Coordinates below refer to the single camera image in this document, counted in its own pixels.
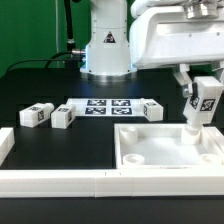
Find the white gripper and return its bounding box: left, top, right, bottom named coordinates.
left=129, top=6, right=224, bottom=98

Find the black cable conduit post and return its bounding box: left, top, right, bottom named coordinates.
left=64, top=0, right=75, bottom=51

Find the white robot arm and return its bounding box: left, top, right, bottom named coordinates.
left=81, top=0, right=224, bottom=85

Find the white front fence bar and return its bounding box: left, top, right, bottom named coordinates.
left=0, top=167, right=224, bottom=198

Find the white right fence block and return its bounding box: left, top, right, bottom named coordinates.
left=206, top=127, right=224, bottom=152

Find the white fence block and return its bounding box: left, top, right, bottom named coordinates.
left=206, top=127, right=224, bottom=152
left=0, top=127, right=15, bottom=166

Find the white square table top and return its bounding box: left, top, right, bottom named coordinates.
left=114, top=124, right=224, bottom=169

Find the white marker tag sheet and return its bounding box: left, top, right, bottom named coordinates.
left=67, top=98, right=156, bottom=117

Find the black cable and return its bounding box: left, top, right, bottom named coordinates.
left=4, top=50, right=87, bottom=75

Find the white left fence block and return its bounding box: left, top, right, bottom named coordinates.
left=0, top=127, right=15, bottom=166

